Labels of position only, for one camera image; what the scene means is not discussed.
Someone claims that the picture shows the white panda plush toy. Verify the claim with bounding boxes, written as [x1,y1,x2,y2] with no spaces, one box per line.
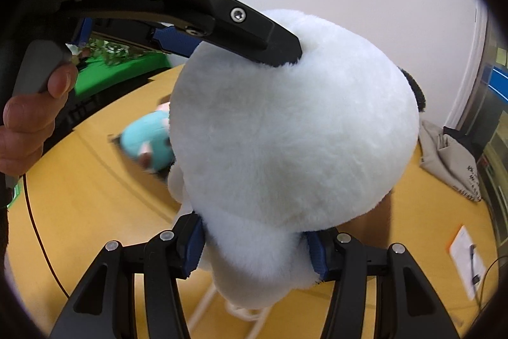
[167,9,427,310]

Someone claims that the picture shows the person's left hand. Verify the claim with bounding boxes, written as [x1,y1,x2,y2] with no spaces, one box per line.
[0,65,80,175]

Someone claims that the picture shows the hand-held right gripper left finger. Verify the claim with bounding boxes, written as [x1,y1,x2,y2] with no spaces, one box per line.
[48,214,205,339]

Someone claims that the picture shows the light blue plush toy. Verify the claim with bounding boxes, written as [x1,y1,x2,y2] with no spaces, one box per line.
[119,103,175,173]

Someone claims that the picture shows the grey cloth bag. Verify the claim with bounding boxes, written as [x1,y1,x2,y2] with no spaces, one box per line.
[418,120,483,202]

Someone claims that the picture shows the black pen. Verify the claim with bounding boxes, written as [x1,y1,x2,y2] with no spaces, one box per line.
[470,244,479,284]

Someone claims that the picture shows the dark cloth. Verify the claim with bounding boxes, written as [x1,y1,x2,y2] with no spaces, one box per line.
[442,126,483,161]

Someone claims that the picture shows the green cloth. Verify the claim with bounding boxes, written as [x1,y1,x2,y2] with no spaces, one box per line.
[73,51,173,97]

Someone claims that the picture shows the blue door banner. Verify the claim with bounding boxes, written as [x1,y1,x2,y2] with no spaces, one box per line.
[488,65,508,101]

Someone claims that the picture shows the glass door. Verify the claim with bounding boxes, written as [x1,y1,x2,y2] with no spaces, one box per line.
[444,0,508,244]

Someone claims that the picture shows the white cord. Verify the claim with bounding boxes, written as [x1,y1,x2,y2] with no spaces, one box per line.
[186,279,274,339]

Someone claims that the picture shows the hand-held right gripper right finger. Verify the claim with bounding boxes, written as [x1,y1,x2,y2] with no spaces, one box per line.
[305,230,463,339]

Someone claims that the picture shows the thin black cable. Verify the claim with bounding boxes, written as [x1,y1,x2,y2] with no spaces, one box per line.
[476,255,503,312]

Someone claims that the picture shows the thin dark cable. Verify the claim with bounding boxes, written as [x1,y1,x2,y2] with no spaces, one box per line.
[22,174,70,300]

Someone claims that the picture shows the white paper note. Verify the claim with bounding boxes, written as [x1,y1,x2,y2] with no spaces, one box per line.
[450,226,487,302]

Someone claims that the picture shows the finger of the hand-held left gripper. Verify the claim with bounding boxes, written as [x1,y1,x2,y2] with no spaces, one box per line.
[159,0,303,66]
[92,17,201,58]

